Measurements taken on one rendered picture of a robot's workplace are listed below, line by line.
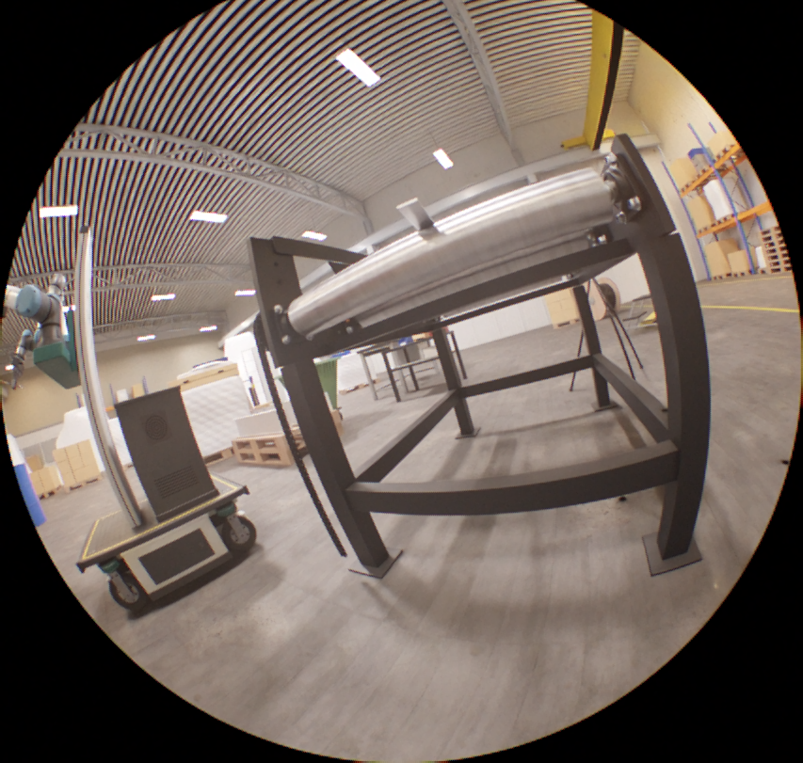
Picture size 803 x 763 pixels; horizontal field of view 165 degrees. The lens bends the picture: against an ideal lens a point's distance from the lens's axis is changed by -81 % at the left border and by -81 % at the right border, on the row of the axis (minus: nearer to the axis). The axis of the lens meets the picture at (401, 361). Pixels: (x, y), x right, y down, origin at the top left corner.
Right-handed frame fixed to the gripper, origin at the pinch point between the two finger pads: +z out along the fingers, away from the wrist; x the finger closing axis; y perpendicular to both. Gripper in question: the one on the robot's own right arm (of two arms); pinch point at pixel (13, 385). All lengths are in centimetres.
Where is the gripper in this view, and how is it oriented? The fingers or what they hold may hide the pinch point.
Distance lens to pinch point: 204.1
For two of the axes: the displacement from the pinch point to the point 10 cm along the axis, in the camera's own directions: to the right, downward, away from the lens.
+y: 5.5, 2.1, 8.1
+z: 2.0, 9.0, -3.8
